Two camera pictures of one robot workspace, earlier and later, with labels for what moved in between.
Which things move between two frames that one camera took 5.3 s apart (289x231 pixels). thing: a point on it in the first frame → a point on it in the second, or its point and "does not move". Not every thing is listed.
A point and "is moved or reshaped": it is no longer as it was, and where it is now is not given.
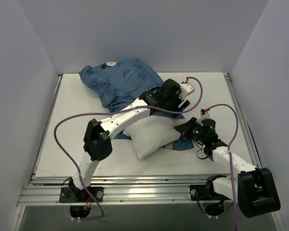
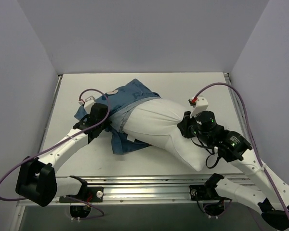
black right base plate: x=205 y=192 does not move
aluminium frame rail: x=123 y=190 does not move
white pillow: x=151 y=134 is moved or reshaped
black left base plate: x=67 y=195 does not move
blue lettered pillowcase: x=123 y=81 is moved or reshaped
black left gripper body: x=177 y=102 → x=102 y=123
